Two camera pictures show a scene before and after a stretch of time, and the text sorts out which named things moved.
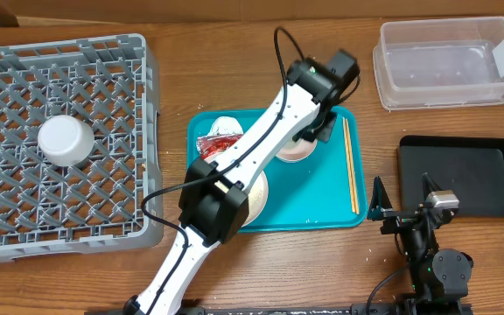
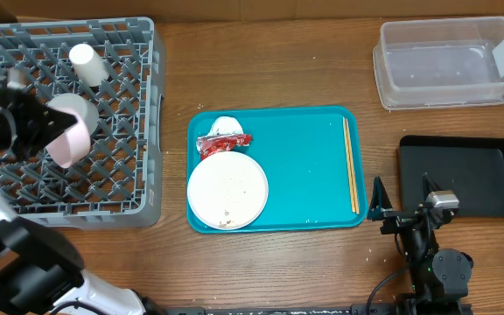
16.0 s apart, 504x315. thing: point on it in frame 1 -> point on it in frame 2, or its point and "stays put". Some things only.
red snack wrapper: (211, 145) stays put
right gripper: (398, 219) stays put
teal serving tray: (327, 189) stays put
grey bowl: (66, 140) -> (78, 107)
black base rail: (366, 309) stays put
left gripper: (322, 127) -> (28, 127)
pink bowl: (297, 151) -> (72, 146)
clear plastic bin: (446, 62) stays put
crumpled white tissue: (226, 125) stays put
